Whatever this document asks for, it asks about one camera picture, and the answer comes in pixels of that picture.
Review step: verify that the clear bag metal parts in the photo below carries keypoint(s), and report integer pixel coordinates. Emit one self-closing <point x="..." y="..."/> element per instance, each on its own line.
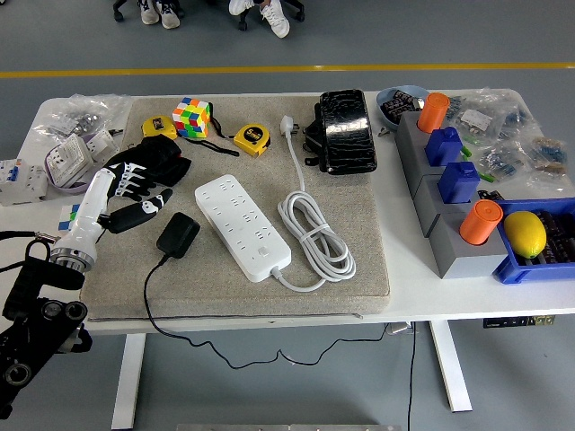
<point x="81" y="119"/>

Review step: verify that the yellow tape measure round label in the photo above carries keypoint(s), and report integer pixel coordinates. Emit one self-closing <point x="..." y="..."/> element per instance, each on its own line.
<point x="251" y="137"/>

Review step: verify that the clear bag white label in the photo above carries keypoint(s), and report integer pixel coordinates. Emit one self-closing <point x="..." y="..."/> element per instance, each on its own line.
<point x="476" y="119"/>

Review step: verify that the yellow tape measure black clip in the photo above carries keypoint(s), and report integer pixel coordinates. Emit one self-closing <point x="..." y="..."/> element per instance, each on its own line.
<point x="157" y="126"/>

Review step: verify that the glossy black case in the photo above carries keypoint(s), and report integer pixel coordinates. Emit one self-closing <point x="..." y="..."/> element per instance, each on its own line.
<point x="348" y="130"/>

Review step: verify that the white wall socket panel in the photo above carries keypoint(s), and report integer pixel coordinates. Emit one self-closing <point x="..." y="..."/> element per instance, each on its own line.
<point x="67" y="159"/>

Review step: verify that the black components in bin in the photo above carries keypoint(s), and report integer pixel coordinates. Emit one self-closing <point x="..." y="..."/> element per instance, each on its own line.
<point x="559" y="238"/>

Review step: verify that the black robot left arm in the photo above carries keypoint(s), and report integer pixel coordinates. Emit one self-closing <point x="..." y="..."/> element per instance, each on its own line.
<point x="45" y="274"/>

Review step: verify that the white circuit breaker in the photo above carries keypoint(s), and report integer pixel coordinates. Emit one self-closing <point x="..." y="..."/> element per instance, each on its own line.
<point x="22" y="179"/>

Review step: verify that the yellow lemon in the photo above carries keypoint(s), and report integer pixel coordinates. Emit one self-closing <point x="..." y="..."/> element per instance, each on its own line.
<point x="524" y="233"/>

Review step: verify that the grey holder block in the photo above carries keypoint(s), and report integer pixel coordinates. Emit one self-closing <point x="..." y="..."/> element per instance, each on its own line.
<point x="427" y="197"/>
<point x="406" y="134"/>
<point x="467" y="265"/>

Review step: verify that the light blue bowl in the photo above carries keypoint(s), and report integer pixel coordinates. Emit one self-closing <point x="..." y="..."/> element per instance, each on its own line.
<point x="385" y="96"/>

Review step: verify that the white power strip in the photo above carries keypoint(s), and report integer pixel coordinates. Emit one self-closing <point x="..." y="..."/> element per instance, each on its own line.
<point x="242" y="224"/>

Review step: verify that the grey-brown fabric mat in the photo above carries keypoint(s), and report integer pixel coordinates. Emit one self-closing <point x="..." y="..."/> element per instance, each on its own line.
<point x="364" y="224"/>

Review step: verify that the metal bracket under table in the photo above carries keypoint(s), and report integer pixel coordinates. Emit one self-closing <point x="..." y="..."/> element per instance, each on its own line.
<point x="397" y="328"/>

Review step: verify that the large colourful puzzle cube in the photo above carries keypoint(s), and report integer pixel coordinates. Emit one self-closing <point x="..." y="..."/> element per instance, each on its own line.
<point x="192" y="117"/>

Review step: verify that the clear bag brown resistors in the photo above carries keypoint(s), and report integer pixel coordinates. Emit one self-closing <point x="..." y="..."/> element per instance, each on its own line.
<point x="548" y="155"/>

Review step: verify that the clear bag dark components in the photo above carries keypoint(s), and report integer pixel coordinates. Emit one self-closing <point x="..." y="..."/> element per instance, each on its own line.
<point x="514" y="114"/>

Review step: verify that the black components in bowl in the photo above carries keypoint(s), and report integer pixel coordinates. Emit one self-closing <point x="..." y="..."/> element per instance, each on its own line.
<point x="397" y="106"/>

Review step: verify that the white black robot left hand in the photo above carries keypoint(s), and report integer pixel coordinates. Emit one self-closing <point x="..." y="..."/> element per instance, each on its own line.
<point x="90" y="202"/>

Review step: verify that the white table leg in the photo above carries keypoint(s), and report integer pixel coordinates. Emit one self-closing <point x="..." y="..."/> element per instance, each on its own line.
<point x="128" y="381"/>
<point x="451" y="368"/>

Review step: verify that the black table control panel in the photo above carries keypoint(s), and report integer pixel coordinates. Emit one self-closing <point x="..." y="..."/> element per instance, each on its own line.
<point x="503" y="321"/>

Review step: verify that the black cloth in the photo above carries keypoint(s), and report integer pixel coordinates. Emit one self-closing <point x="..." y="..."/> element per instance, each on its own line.
<point x="166" y="157"/>

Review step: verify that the small black electronic component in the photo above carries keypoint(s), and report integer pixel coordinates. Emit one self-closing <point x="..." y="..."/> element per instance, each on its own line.
<point x="489" y="195"/>

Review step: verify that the small colourful puzzle cube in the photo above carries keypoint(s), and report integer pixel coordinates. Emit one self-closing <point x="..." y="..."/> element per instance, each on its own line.
<point x="66" y="220"/>

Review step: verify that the small white socket panel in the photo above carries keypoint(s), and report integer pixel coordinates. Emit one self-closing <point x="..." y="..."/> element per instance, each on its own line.
<point x="101" y="143"/>

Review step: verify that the black office chair base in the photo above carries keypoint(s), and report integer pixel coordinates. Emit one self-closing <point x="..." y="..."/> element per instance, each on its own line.
<point x="243" y="21"/>
<point x="117" y="17"/>

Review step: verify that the black power adapter plug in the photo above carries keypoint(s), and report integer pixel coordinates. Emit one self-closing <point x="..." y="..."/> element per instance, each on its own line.
<point x="177" y="235"/>

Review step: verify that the clear bag blue components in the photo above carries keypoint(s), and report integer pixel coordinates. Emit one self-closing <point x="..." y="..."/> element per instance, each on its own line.
<point x="501" y="161"/>

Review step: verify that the orange cylinder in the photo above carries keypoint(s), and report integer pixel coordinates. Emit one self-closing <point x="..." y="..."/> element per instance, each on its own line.
<point x="480" y="222"/>
<point x="433" y="112"/>

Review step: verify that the blue plastic bin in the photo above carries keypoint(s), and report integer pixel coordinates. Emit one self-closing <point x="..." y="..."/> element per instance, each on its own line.
<point x="516" y="269"/>

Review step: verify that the green plastic connector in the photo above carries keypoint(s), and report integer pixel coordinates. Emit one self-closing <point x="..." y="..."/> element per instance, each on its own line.
<point x="467" y="150"/>
<point x="487" y="177"/>

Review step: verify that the white sneaker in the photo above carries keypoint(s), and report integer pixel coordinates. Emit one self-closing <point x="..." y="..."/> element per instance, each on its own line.
<point x="170" y="15"/>
<point x="149" y="12"/>
<point x="240" y="6"/>
<point x="276" y="22"/>

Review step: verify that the blue bottle-shaped block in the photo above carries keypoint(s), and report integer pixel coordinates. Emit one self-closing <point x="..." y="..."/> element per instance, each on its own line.
<point x="442" y="146"/>
<point x="458" y="182"/>

